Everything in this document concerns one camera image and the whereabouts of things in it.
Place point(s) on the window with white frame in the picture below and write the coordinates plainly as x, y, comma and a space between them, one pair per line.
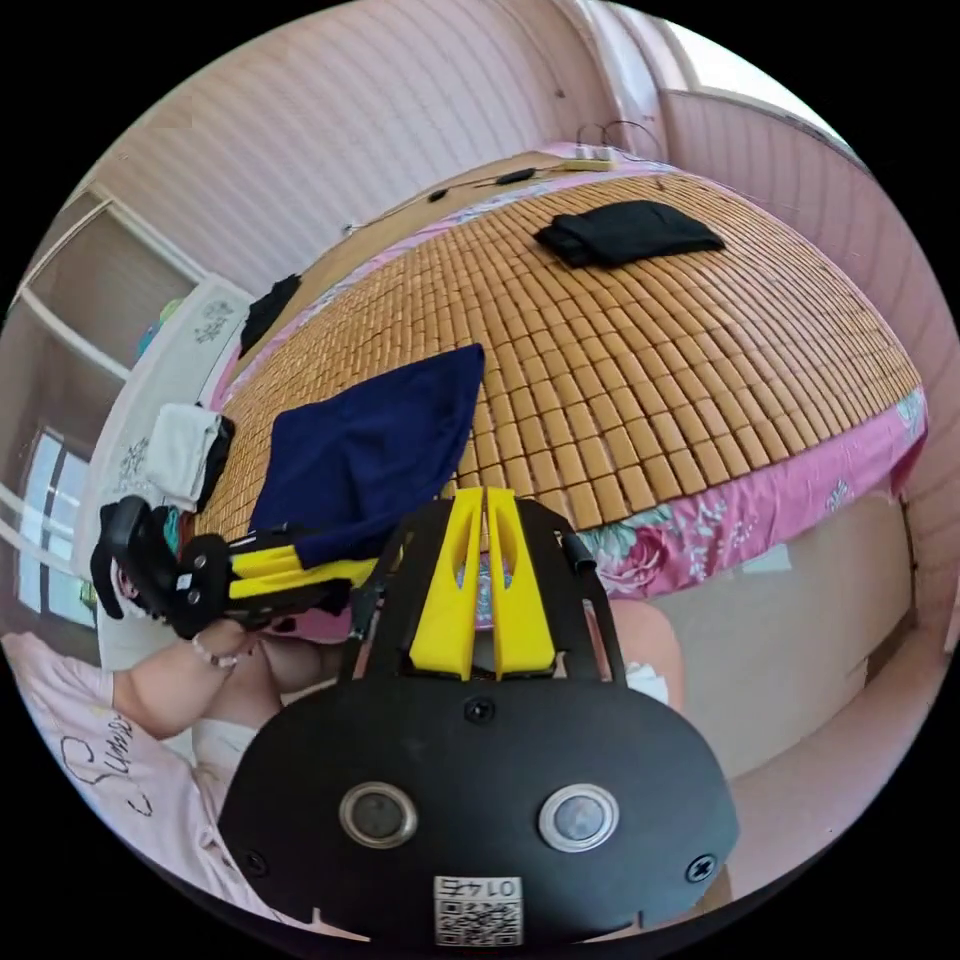
52, 517

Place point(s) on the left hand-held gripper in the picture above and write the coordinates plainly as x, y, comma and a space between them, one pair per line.
202, 581

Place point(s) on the person's left hand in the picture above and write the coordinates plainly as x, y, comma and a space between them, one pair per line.
225, 637

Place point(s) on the dark blue short sleeve shirt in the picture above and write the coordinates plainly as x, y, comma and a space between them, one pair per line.
360, 450

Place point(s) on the white open shelf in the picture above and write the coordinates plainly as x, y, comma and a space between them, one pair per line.
82, 300

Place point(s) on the white power strip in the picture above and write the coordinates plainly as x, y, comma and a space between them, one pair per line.
589, 157

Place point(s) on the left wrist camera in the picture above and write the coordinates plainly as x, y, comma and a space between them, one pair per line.
120, 540

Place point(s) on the bed with woven mat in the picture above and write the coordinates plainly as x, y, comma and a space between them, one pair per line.
637, 360

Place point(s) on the person's left forearm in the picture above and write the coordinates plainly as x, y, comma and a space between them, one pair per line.
165, 690

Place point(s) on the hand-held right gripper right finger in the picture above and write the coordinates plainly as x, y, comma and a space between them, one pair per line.
521, 600

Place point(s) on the pile of clothes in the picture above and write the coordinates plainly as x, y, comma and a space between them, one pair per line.
184, 450

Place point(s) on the bunched black garment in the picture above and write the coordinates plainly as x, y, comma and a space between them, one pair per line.
266, 315

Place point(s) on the bright window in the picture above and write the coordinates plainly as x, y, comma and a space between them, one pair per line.
750, 75

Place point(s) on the folded black garment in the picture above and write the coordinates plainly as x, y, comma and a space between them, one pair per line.
626, 232

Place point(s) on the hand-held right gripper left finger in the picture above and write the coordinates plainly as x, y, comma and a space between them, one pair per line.
442, 600

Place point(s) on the person's body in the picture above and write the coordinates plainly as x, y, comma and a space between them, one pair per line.
112, 772

